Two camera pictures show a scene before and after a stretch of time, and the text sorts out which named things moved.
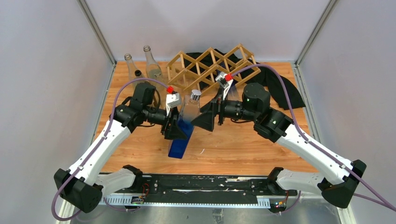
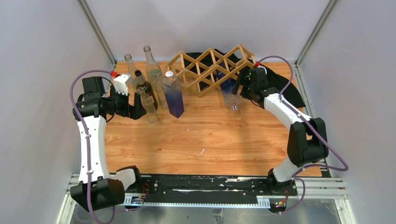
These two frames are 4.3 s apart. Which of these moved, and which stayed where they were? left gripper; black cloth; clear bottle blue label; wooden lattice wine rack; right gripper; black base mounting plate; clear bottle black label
Moved: clear bottle blue label; left gripper; right gripper
Stayed: black cloth; clear bottle black label; black base mounting plate; wooden lattice wine rack
